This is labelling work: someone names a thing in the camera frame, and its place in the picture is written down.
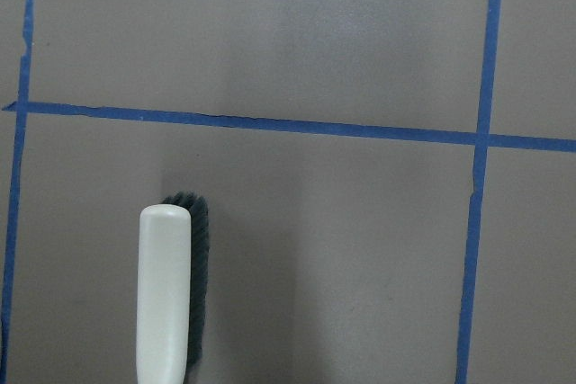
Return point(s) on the beige hand brush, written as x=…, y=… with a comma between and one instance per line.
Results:
x=173, y=255

